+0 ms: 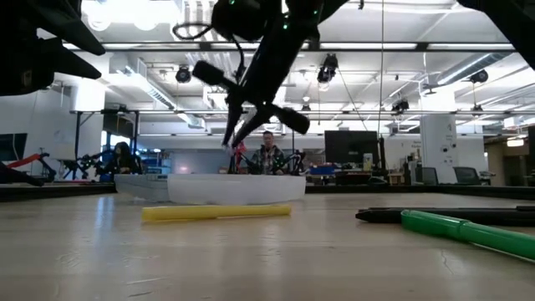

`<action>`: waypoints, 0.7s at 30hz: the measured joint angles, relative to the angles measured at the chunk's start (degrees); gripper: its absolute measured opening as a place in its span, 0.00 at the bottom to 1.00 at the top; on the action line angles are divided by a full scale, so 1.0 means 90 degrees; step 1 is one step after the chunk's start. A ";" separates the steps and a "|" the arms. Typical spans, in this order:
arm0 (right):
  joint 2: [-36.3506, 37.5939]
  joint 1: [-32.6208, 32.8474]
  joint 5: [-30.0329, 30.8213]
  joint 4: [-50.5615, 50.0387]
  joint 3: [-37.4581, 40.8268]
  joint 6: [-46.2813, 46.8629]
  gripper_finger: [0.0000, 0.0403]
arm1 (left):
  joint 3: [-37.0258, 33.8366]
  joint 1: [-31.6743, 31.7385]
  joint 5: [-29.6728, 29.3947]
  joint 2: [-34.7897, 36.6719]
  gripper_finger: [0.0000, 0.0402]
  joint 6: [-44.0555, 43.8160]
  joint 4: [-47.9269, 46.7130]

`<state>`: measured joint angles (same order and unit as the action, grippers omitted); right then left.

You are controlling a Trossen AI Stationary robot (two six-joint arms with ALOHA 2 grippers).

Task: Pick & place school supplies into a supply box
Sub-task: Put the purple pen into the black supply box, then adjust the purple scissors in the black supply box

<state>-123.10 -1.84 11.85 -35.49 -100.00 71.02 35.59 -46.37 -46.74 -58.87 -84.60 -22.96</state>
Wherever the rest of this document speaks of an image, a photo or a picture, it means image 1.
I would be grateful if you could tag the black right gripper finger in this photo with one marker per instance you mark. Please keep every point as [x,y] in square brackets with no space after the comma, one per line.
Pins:
[253,123]
[233,117]

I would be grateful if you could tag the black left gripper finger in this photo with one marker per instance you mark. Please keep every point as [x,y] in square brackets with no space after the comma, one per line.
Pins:
[71,33]
[69,58]

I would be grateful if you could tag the black background robot arm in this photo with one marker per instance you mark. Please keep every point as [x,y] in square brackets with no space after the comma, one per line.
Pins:
[83,165]

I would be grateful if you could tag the red background robot arm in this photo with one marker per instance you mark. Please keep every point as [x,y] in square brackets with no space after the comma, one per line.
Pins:
[27,161]

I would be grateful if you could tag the clear plastic box base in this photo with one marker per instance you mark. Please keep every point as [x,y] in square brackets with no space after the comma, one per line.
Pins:
[234,190]

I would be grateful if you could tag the person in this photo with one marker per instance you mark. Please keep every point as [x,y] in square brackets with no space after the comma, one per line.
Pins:
[122,161]
[268,159]

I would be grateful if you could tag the black ceiling spotlight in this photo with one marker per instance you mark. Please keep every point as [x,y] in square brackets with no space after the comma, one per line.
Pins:
[400,106]
[327,69]
[183,75]
[479,76]

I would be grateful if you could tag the blue storage bin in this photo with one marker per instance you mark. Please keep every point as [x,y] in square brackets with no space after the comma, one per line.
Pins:
[322,170]

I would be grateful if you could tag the black computer monitor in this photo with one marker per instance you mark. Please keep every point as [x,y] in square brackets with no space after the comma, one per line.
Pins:
[351,147]

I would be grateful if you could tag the white square column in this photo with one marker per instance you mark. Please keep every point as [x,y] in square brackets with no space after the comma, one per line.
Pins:
[439,146]

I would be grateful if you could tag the black marker pen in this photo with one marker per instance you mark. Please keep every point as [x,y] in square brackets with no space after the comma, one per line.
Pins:
[418,215]

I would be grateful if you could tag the black office chair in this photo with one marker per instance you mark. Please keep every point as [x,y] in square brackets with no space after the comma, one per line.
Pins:
[467,175]

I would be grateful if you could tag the green marker pen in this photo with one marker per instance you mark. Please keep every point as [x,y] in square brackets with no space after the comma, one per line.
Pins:
[468,232]

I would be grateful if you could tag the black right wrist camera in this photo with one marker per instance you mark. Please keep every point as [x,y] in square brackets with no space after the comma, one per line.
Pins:
[242,18]

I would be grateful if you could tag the black metal stand frame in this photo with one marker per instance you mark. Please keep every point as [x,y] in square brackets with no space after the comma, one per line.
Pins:
[104,113]

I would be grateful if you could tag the white ceiling air duct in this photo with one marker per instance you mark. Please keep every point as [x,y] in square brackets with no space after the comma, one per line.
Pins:
[154,94]

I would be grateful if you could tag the black metal table frame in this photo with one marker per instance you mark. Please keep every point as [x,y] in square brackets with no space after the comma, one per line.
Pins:
[376,189]

